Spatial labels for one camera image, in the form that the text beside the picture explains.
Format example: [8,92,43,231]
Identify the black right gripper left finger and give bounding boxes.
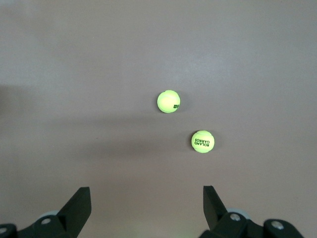
[0,187,92,238]

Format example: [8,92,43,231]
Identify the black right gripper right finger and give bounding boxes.
[199,185,304,238]

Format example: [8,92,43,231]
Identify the Roland Garros print tennis ball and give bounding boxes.
[191,129,215,154]

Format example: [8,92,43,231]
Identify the Wilson print tennis ball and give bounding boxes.
[157,89,181,114]

